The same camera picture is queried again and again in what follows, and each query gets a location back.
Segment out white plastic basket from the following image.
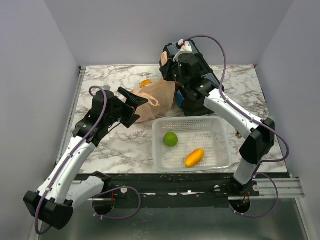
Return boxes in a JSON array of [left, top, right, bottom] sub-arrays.
[[152, 116, 232, 173]]

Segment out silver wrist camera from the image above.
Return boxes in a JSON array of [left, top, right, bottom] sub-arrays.
[[173, 39, 193, 62], [103, 85, 110, 91]]

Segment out black plastic toolbox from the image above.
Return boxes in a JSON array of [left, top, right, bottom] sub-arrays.
[[159, 40, 220, 117]]

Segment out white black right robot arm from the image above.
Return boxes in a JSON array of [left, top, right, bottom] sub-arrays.
[[160, 51, 275, 196]]

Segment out aluminium frame rail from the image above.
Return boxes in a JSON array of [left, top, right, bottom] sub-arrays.
[[29, 66, 308, 240]]

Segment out orange fake fruit in bag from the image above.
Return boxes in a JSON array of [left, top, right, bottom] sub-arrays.
[[139, 79, 152, 88]]

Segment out translucent orange plastic bag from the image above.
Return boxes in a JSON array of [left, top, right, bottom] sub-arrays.
[[131, 51, 177, 123]]

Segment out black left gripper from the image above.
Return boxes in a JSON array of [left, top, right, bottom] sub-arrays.
[[106, 88, 149, 128]]

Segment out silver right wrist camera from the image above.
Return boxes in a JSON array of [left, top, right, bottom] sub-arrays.
[[173, 39, 193, 62]]

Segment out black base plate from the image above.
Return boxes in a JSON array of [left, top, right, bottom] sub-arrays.
[[51, 172, 293, 210]]

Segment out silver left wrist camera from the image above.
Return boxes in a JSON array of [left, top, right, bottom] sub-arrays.
[[103, 85, 110, 91]]

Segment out green fake lime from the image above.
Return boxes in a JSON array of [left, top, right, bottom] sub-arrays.
[[163, 131, 179, 147]]

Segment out orange yellow fake mango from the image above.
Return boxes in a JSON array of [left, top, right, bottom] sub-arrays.
[[184, 148, 205, 168]]

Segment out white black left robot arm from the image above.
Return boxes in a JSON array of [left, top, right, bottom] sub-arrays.
[[23, 87, 148, 235]]

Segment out brown metal fitting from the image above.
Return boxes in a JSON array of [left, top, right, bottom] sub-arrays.
[[236, 132, 242, 139]]

